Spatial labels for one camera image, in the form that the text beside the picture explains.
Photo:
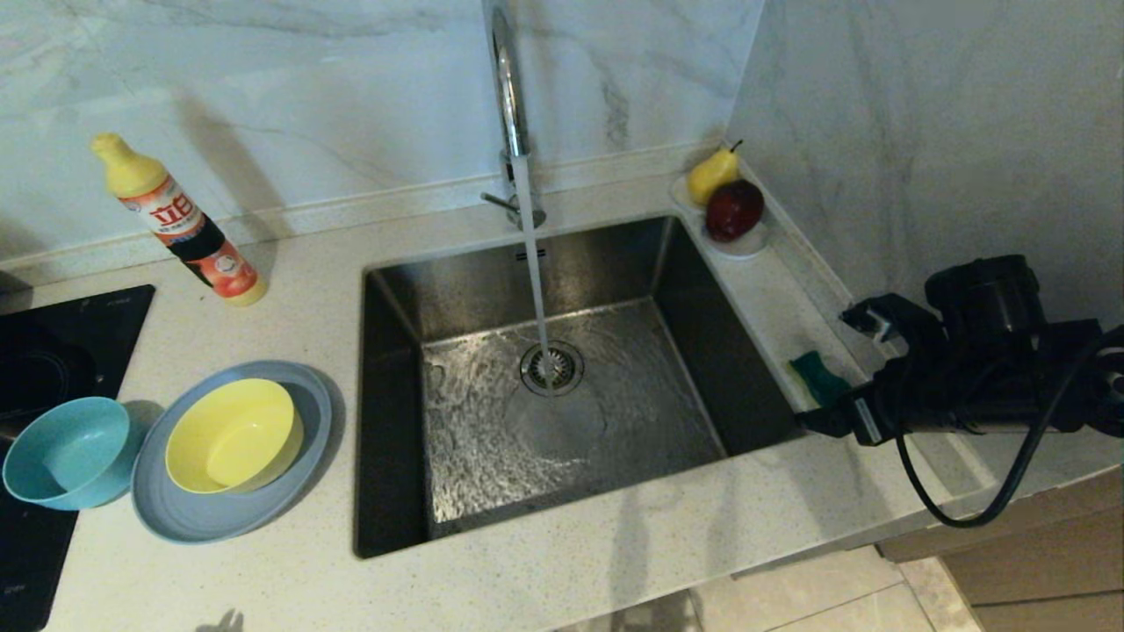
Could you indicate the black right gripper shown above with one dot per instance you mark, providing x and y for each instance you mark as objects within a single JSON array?
[{"x": 966, "y": 395}]

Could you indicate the green and yellow sponge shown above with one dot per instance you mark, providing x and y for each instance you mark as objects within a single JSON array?
[{"x": 817, "y": 373}]

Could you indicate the orange dish soap bottle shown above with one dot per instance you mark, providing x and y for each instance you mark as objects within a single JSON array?
[{"x": 184, "y": 226}]

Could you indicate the teal bowl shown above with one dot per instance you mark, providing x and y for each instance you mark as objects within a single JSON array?
[{"x": 70, "y": 456}]

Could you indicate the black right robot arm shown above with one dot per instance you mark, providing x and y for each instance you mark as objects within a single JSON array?
[{"x": 1106, "y": 386}]

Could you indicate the metal sink drain strainer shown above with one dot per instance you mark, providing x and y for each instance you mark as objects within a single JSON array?
[{"x": 569, "y": 376}]

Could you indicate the stainless steel sink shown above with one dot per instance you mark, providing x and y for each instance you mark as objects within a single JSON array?
[{"x": 615, "y": 263}]

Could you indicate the small white dish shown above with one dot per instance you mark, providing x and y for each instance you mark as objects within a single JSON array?
[{"x": 746, "y": 247}]

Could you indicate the black right wrist motor cylinder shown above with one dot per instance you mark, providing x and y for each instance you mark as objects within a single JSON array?
[{"x": 988, "y": 303}]

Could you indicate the red apple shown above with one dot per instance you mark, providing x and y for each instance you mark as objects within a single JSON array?
[{"x": 731, "y": 212}]

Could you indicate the wooden cabinet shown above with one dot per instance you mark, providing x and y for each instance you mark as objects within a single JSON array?
[{"x": 1036, "y": 570}]

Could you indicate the yellow pear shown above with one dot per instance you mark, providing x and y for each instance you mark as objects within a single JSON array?
[{"x": 707, "y": 180}]

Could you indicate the chrome kitchen faucet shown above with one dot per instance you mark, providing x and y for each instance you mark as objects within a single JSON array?
[{"x": 509, "y": 96}]

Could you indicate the yellow bowl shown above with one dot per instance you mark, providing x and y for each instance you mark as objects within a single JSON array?
[{"x": 230, "y": 439}]

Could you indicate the grey-blue plate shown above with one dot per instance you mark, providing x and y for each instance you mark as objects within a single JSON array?
[{"x": 219, "y": 521}]

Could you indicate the black induction cooktop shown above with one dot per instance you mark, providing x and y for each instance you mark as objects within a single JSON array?
[{"x": 53, "y": 342}]

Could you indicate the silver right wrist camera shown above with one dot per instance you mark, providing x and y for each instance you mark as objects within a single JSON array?
[{"x": 882, "y": 320}]

